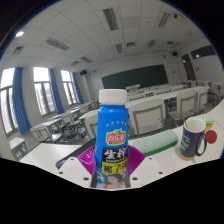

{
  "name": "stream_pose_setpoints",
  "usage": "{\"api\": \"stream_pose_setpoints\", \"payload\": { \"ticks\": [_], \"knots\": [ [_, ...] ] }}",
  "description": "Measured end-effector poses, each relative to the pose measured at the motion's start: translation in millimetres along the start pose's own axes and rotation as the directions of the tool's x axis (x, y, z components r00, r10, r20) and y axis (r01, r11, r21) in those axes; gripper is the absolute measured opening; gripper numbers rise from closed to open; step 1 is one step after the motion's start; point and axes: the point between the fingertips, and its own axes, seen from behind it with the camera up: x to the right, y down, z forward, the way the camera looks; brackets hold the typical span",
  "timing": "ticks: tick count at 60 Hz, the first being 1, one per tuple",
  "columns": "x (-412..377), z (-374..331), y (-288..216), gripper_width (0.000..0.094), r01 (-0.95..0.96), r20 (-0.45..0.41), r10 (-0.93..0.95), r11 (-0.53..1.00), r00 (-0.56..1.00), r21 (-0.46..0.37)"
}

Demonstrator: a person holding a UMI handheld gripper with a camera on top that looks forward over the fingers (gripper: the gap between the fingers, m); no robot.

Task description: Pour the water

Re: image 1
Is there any green sponge block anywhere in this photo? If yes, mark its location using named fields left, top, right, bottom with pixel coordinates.
left=131, top=129, right=179, bottom=157

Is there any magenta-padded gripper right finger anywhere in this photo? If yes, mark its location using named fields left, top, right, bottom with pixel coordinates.
left=125, top=144, right=168, bottom=189

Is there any large window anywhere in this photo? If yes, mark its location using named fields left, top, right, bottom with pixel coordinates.
left=33, top=66, right=56, bottom=116
left=60, top=69, right=77, bottom=106
left=0, top=67, right=17, bottom=134

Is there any group of white classroom chairs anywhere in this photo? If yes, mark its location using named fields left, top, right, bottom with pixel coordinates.
left=29, top=81, right=224, bottom=144

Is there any group of white classroom desks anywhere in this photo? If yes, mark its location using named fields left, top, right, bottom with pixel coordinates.
left=8, top=79, right=224, bottom=161

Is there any wooden stick in mug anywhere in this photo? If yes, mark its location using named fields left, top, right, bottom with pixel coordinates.
left=180, top=113, right=190, bottom=130

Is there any dark high wall window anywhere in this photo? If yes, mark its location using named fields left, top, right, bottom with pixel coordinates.
left=190, top=45, right=217, bottom=60

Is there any green chalkboard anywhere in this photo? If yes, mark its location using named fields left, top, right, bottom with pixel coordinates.
left=101, top=64, right=169, bottom=90

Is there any blue drink bottle white cap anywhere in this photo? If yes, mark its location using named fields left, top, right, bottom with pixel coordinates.
left=90, top=88, right=131, bottom=190

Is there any dark brown door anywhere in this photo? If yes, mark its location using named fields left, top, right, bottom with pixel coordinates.
left=180, top=53, right=197, bottom=82

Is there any dark blue mug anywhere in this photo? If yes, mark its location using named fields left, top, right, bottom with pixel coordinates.
left=179, top=117, right=208, bottom=162

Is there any white lectern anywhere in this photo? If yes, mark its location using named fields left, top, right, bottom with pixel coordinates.
left=125, top=83, right=141, bottom=93

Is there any flat round red coaster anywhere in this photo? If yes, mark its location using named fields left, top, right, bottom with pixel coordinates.
left=204, top=129, right=218, bottom=145

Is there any blue curtain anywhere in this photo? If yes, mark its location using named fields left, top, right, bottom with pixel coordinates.
left=49, top=68, right=65, bottom=114
left=71, top=71, right=85, bottom=105
left=12, top=67, right=32, bottom=135

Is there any group of ceiling lights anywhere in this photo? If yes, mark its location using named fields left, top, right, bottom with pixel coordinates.
left=13, top=8, right=174, bottom=64

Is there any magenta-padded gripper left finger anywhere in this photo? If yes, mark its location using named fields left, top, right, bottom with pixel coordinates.
left=58, top=145, right=100, bottom=189

